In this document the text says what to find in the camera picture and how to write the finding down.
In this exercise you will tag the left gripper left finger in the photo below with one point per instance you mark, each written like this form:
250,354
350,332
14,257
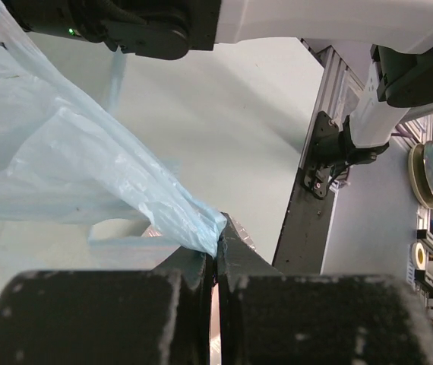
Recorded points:
159,316

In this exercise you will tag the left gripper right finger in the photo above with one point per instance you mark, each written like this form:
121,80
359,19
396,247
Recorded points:
267,317

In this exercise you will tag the light blue plastic bag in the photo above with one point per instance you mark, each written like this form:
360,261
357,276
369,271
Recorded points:
63,158

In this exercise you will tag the white paper plate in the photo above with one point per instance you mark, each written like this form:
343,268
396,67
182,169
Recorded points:
240,230

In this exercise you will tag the white tape roll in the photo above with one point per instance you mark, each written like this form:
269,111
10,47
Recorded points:
418,256

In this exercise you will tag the stacked plates in background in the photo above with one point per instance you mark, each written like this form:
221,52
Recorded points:
420,167

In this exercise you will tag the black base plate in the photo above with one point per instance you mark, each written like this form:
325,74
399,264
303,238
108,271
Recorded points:
303,236

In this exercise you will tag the aluminium frame rail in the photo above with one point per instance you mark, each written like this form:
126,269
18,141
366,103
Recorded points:
345,71

